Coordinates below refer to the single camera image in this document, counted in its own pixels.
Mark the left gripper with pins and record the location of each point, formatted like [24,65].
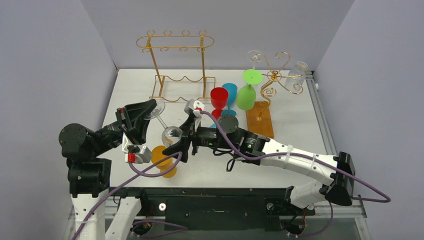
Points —
[130,119]

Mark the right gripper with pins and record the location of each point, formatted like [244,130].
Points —
[191,135]

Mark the red plastic goblet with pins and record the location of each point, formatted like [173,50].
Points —
[219,98]

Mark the tall gold wire glass rack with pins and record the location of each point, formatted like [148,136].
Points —
[203,42]

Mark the green plastic goblet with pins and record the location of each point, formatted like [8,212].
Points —
[246,96]

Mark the gold hook rack wooden base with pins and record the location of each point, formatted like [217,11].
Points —
[259,119]

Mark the small clear front wine glass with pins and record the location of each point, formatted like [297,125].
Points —
[254,56]

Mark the clear patterned wine glass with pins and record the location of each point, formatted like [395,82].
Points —
[296,77]

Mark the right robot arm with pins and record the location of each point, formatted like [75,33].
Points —
[331,173]

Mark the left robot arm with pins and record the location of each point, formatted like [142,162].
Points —
[89,174]

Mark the orange plastic goblet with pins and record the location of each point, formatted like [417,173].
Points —
[157,155]

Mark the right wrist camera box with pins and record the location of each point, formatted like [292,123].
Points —
[194,107]

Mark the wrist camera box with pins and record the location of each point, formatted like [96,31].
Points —
[135,153]
[194,107]

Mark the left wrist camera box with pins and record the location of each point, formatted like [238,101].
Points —
[135,153]

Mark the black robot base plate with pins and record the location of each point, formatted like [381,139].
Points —
[217,209]

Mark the aluminium table frame rail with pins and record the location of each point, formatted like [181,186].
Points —
[320,116]

